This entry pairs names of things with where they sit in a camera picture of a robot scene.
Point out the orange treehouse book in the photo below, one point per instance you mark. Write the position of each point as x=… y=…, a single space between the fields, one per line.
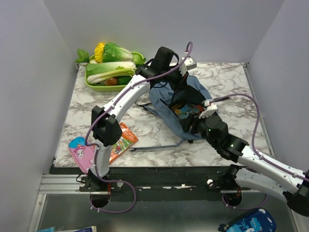
x=126 y=141

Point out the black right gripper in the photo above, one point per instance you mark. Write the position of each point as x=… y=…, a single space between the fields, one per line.
x=195 y=122

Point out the green plastic vegetable tray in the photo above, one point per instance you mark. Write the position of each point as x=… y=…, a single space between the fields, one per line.
x=96 y=80

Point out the blue fabric backpack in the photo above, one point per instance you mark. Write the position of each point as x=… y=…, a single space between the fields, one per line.
x=160 y=96

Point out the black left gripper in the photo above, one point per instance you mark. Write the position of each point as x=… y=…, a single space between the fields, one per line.
x=181 y=84

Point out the pink pencil case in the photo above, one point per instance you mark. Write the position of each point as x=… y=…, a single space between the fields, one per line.
x=83 y=155

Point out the green lettuce head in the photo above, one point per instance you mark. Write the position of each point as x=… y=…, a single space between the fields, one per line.
x=115 y=53

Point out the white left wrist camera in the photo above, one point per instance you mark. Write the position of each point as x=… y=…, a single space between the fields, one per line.
x=189 y=64

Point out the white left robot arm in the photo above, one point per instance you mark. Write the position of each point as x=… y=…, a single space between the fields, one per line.
x=105 y=129

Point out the yellow flower vegetable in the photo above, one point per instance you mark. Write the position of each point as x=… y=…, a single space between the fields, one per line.
x=98 y=52

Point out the brown mushroom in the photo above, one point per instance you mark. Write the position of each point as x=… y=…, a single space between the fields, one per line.
x=111 y=82

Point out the blue shark pencil case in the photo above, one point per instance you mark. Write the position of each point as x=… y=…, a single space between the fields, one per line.
x=256 y=220

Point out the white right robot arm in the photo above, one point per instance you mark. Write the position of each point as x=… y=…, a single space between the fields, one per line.
x=276 y=178

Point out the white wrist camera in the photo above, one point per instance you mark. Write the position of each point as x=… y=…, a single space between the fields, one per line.
x=189 y=64
x=209 y=109

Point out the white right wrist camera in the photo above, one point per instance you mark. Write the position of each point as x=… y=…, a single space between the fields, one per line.
x=209 y=109

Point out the white napa cabbage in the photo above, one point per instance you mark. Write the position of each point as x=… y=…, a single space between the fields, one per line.
x=108 y=66

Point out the aluminium mounting rail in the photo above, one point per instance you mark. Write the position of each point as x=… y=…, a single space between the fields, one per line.
x=71 y=184

